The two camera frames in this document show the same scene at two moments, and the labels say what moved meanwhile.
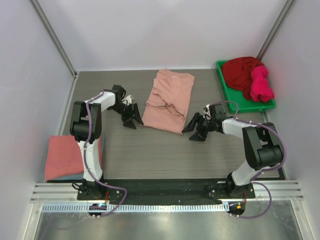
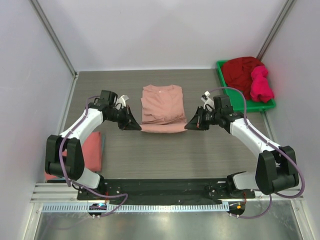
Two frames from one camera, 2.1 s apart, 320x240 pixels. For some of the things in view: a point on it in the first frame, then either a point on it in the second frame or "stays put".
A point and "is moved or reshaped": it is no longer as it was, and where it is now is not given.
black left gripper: [133, 113] → [128, 123]
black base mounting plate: [163, 191] stays put
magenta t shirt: [261, 89] stays put
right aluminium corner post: [286, 6] stays put
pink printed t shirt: [169, 101] is moved or reshaped
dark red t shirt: [237, 73] stays put
